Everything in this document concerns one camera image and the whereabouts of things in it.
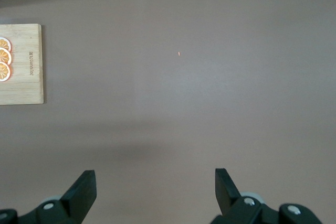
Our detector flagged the bamboo cutting board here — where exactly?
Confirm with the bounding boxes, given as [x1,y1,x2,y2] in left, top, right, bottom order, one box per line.
[0,23,45,106]

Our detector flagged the brown table cover mat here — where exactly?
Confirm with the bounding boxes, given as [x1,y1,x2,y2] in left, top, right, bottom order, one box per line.
[0,0,336,224]

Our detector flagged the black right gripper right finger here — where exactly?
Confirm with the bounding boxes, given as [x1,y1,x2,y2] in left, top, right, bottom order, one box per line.
[209,168,322,224]

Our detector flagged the toy orange slice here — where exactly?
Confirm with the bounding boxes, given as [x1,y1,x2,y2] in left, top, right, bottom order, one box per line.
[0,61,13,83]

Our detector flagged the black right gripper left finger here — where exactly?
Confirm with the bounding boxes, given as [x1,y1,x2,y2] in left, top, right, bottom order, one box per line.
[0,170,97,224]

